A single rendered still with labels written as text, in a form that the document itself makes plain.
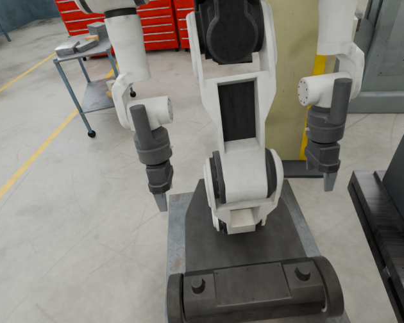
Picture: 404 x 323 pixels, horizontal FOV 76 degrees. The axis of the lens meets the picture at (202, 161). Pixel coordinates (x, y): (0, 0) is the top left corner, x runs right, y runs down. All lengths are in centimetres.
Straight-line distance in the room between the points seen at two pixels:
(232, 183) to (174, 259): 72
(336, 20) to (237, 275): 80
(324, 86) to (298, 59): 116
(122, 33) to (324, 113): 47
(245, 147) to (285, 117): 138
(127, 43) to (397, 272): 75
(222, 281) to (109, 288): 95
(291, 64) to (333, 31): 118
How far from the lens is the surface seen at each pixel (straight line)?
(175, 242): 133
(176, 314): 100
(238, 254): 107
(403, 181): 82
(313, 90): 65
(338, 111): 65
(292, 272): 100
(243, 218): 93
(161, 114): 62
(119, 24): 60
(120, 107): 63
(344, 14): 64
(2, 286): 221
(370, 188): 88
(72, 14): 532
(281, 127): 203
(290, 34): 175
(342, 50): 65
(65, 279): 197
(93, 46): 285
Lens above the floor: 150
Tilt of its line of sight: 41 degrees down
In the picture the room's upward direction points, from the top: 10 degrees counter-clockwise
